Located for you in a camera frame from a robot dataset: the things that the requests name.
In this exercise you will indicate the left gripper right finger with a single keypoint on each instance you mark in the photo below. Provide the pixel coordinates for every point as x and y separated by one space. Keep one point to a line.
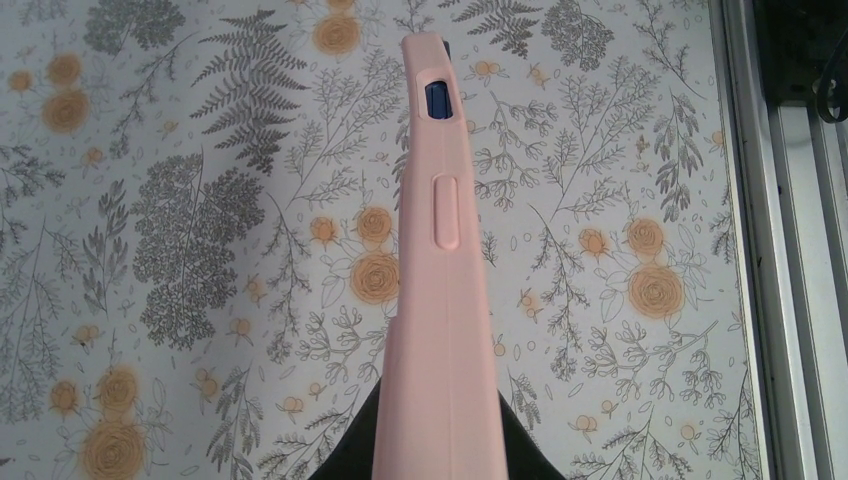
525 460

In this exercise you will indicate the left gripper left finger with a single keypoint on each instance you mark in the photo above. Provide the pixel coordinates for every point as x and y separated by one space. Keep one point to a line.
352 457

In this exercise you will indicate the pink phone case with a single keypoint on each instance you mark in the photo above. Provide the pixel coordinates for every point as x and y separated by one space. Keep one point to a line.
439 414

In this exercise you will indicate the blue phone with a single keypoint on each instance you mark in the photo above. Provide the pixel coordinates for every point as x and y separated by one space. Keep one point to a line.
434 79

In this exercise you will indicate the floral patterned table mat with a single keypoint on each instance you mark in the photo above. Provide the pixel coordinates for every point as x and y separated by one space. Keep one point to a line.
199 237

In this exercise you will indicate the aluminium rail frame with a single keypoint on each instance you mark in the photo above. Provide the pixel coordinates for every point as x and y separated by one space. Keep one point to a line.
789 185

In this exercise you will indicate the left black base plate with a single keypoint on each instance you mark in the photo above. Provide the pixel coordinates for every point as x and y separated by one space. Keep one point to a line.
802 53

